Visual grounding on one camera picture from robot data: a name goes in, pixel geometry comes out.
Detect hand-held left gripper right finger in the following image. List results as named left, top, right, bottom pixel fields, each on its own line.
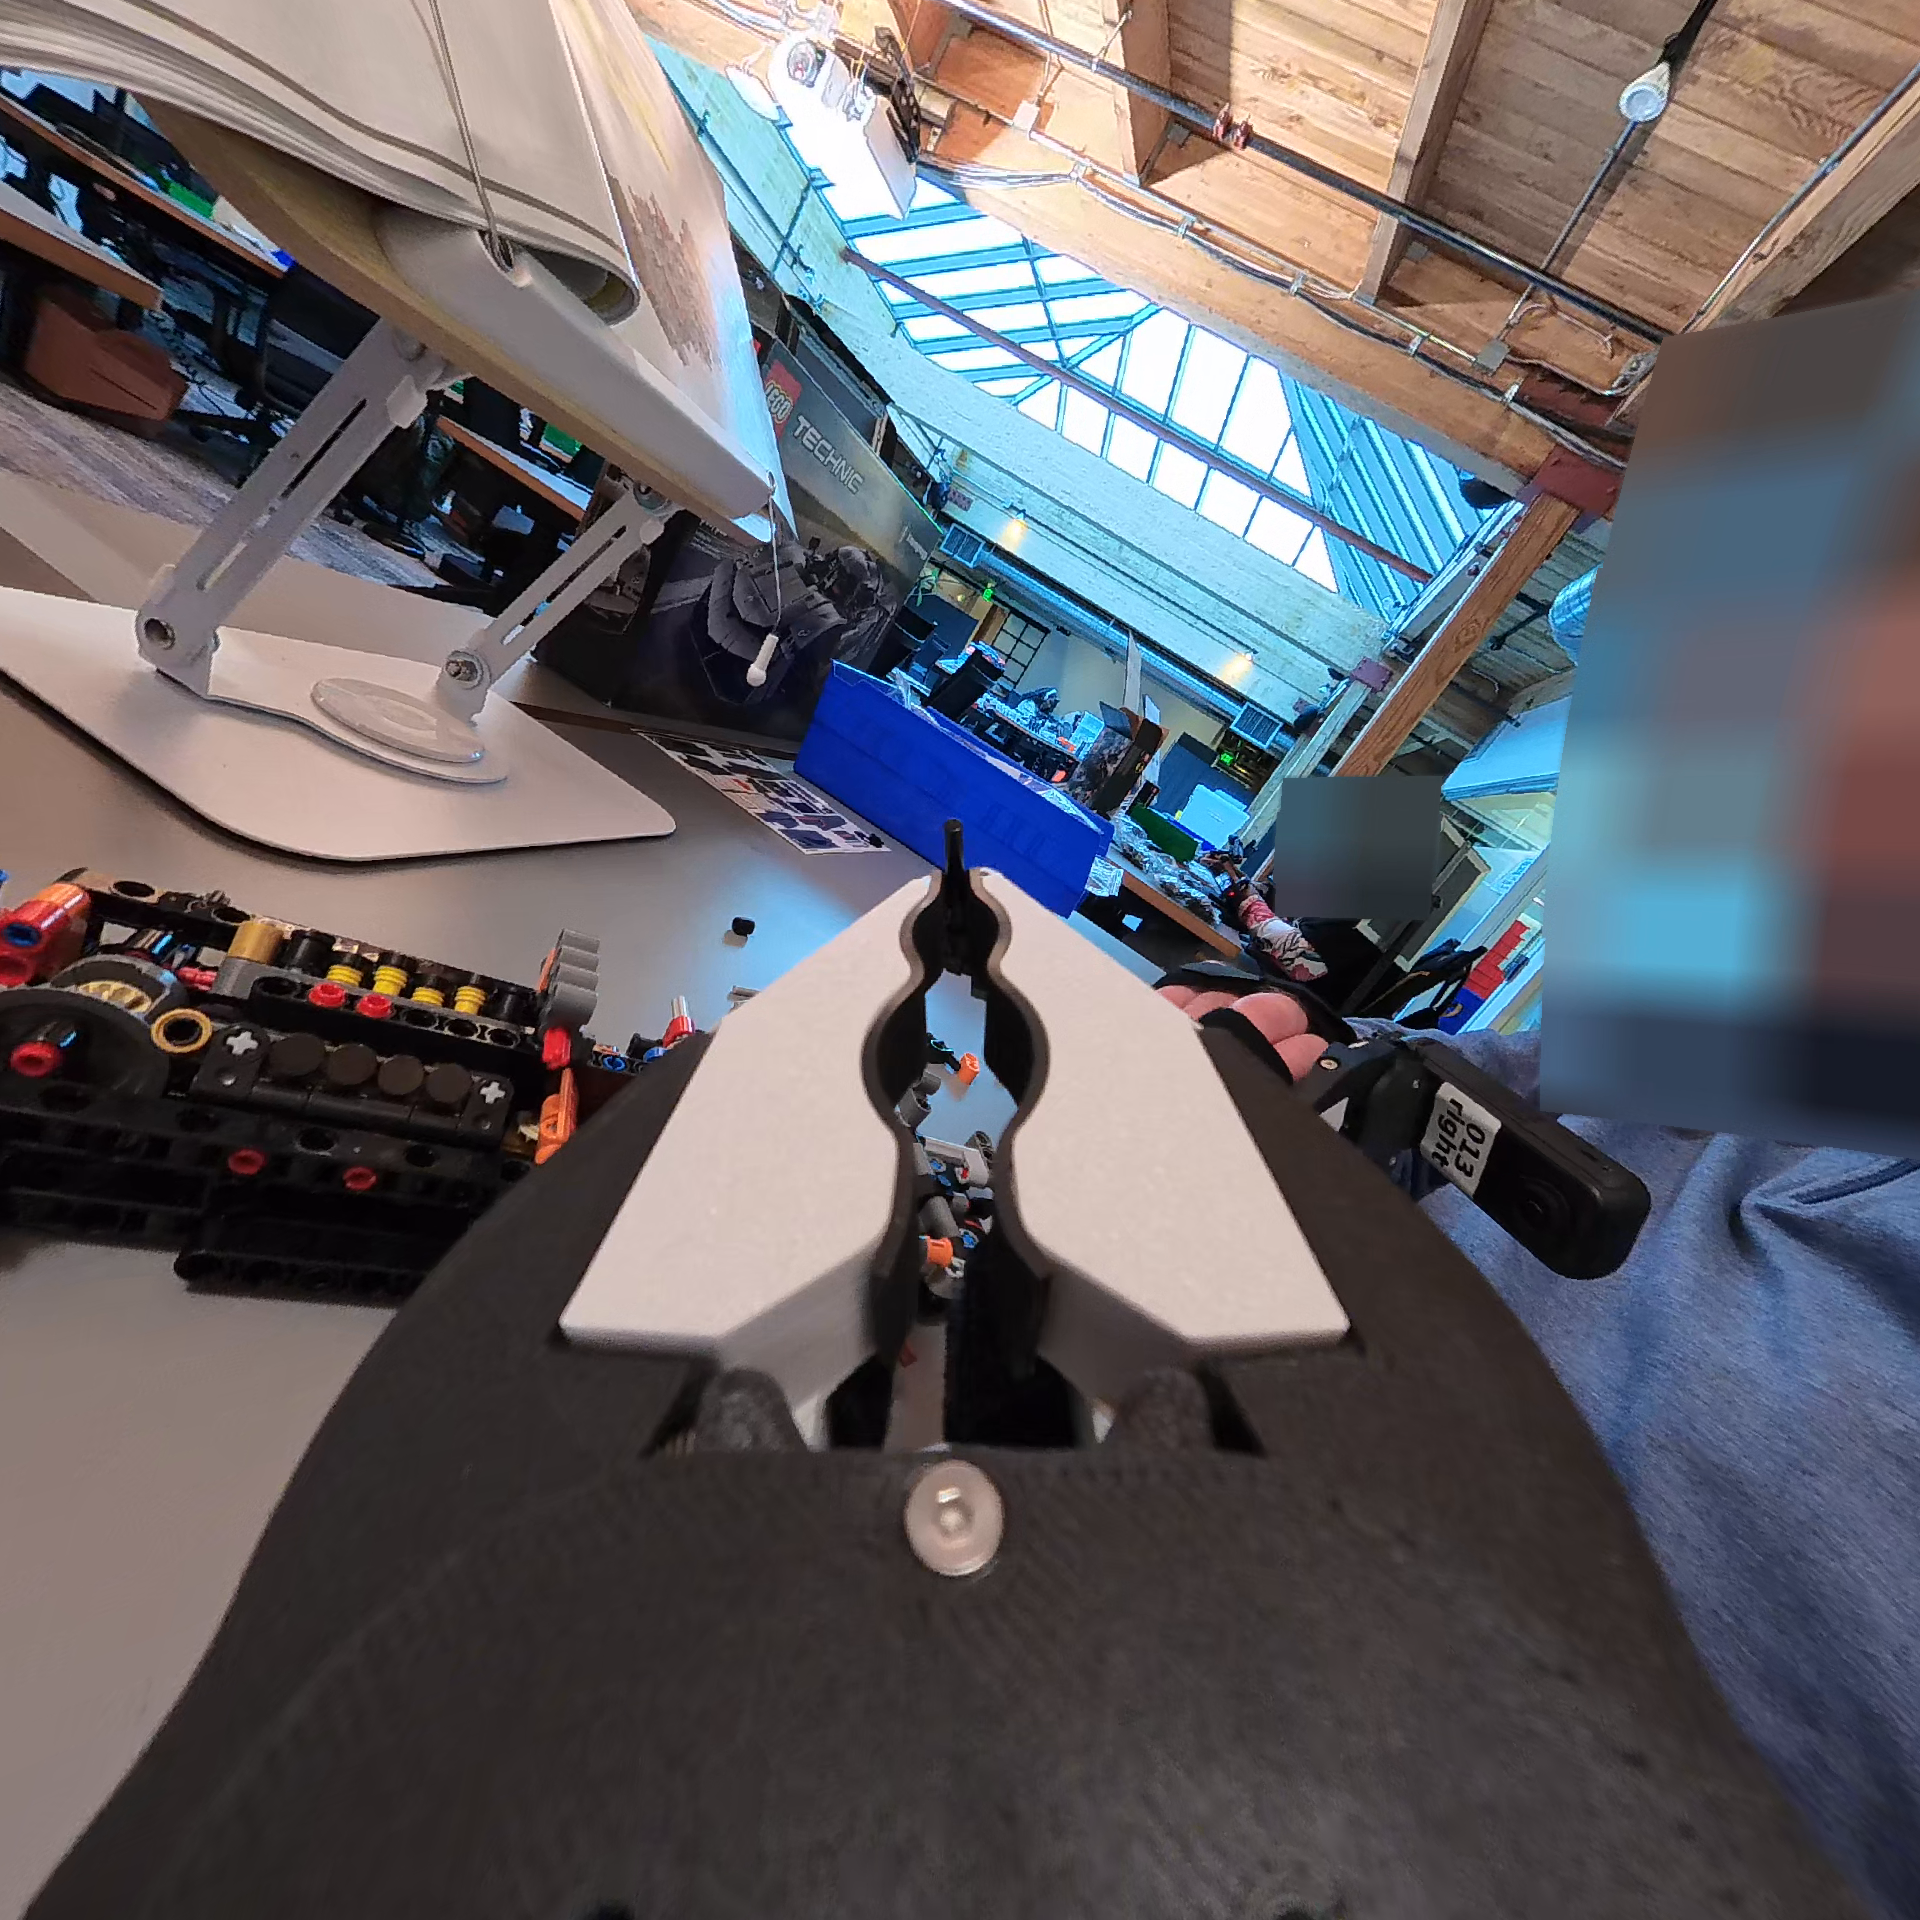
left=959, top=871, right=1348, bottom=1446

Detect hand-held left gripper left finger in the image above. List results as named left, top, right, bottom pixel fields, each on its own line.
left=563, top=871, right=963, bottom=1446

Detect black lego vehicle assembly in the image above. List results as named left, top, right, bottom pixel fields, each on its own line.
left=0, top=867, right=605, bottom=1298

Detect pile of loose lego pieces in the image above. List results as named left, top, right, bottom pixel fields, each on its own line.
left=608, top=1009, right=998, bottom=1297

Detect lego sticker sheet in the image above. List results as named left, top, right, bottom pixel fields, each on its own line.
left=637, top=729, right=888, bottom=861

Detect black lego set box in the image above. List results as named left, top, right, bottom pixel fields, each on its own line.
left=532, top=336, right=941, bottom=752

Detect lego instruction booklet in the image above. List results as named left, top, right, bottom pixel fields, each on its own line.
left=0, top=0, right=754, bottom=486

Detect person's right hand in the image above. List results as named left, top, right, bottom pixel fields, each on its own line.
left=1158, top=967, right=1354, bottom=1075

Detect person's blue sweater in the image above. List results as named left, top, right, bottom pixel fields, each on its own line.
left=1416, top=1027, right=1920, bottom=1920

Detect blue plastic bin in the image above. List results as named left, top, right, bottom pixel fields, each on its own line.
left=795, top=664, right=1115, bottom=921

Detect white book stand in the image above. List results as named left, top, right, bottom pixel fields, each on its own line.
left=0, top=89, right=794, bottom=867

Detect hanging white light fixture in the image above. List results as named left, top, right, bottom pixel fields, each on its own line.
left=765, top=30, right=922, bottom=223

